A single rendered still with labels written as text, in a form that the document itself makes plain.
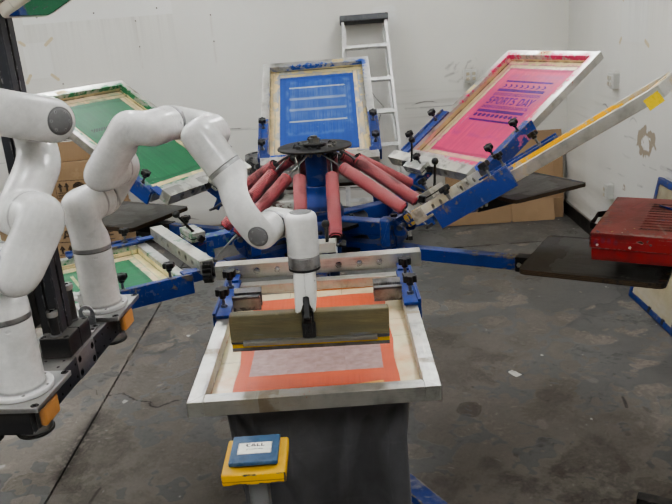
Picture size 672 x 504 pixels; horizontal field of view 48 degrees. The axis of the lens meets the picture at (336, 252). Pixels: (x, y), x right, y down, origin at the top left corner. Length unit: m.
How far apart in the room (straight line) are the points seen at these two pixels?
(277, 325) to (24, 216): 0.65
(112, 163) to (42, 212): 0.40
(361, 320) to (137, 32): 4.91
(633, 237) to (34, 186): 1.69
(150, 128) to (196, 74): 4.63
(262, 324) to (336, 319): 0.18
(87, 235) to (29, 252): 0.47
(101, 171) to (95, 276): 0.27
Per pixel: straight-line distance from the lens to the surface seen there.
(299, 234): 1.69
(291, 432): 1.89
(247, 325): 1.80
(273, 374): 1.92
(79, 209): 1.90
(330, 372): 1.90
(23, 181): 1.55
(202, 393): 1.81
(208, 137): 1.72
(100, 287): 1.96
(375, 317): 1.79
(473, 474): 3.19
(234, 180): 1.70
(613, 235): 2.43
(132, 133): 1.76
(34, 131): 1.47
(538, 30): 6.47
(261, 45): 6.28
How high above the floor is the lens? 1.82
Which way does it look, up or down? 18 degrees down
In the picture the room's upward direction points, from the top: 4 degrees counter-clockwise
